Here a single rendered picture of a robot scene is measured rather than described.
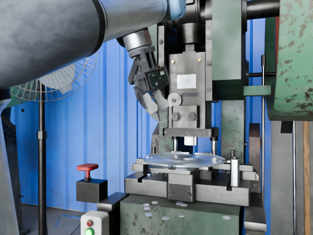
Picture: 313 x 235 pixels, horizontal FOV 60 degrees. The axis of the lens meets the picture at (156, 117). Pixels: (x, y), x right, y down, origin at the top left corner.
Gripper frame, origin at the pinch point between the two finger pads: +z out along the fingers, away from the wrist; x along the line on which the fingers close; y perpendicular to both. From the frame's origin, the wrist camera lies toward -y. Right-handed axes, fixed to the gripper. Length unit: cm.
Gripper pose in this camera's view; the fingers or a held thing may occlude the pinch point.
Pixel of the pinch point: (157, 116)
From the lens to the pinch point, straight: 81.4
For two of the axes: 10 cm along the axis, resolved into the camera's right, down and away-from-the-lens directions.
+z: 2.9, 9.4, 1.6
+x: 8.4, -3.3, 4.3
